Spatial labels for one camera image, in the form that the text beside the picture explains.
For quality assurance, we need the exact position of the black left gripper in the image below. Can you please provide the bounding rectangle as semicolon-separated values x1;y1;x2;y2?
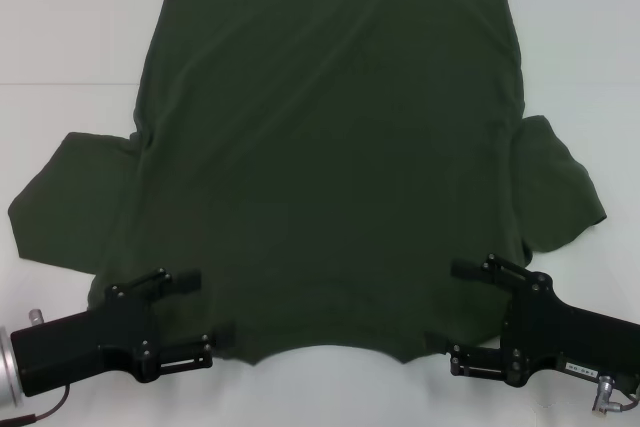
9;267;238;397

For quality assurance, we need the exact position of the dark left arm cable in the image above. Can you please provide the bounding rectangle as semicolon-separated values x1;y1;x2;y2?
0;381;71;424

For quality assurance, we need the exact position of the dark green t-shirt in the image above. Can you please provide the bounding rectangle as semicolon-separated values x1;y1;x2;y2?
7;0;609;368

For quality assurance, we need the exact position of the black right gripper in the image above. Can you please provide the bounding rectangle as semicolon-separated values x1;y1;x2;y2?
422;253;640;389

